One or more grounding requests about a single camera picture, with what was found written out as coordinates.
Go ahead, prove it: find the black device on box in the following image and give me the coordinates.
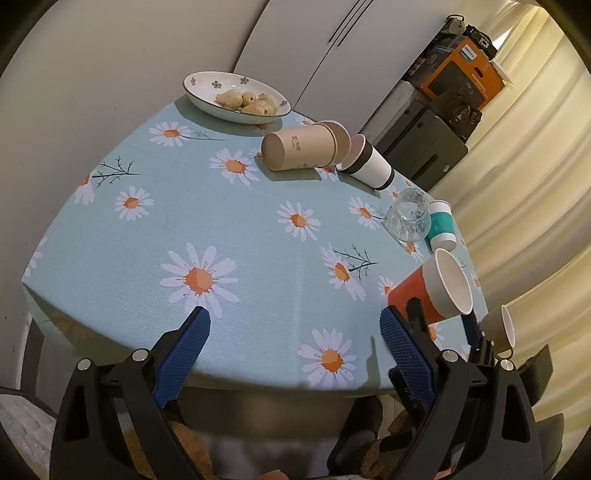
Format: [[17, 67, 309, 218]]
[[462, 24, 498, 61]]

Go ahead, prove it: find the clear glass cup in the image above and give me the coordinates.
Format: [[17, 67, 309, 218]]
[[382, 188, 432, 243]]

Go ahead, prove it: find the beige paper cup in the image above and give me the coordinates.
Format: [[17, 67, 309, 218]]
[[480, 305, 516, 354]]

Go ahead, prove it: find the black storage case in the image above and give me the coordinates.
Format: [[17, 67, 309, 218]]
[[383, 99, 469, 190]]

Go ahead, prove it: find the white cup with black bands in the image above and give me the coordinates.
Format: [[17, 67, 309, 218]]
[[339, 135, 396, 190]]

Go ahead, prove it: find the teal and white cup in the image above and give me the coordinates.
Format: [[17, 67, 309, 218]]
[[426, 200, 458, 252]]

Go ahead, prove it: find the orange and black box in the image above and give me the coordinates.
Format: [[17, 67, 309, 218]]
[[411, 34, 506, 112]]

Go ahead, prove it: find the daisy print tablecloth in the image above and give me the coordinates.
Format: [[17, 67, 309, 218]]
[[21, 99, 490, 393]]

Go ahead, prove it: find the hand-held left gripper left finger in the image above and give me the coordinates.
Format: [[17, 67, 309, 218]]
[[50, 305, 218, 480]]

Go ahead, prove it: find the cream curtain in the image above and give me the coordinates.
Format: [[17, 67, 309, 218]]
[[427, 0, 591, 467]]

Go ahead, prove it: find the dark trouser leg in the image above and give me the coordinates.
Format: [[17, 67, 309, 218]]
[[327, 396, 385, 476]]

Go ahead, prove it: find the grey suitcase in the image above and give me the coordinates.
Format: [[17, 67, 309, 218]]
[[360, 80, 428, 139]]

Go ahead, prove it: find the black bag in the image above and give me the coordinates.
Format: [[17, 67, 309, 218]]
[[429, 88, 483, 139]]

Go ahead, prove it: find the white plate with green rim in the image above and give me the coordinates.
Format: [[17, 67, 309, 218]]
[[183, 71, 293, 124]]

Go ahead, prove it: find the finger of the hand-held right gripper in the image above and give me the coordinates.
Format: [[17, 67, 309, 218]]
[[462, 311, 497, 366], [405, 298, 439, 344]]

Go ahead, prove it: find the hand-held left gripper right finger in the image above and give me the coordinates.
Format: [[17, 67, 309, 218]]
[[379, 306, 546, 480]]

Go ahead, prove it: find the kraft paper cup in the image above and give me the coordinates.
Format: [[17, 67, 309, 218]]
[[261, 124, 340, 172], [321, 120, 352, 168]]

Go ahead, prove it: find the brown plush slipper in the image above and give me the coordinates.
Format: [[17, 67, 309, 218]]
[[365, 408, 430, 480], [122, 418, 215, 480]]

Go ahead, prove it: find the orange paper cup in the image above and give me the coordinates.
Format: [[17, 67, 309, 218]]
[[387, 248, 474, 324]]

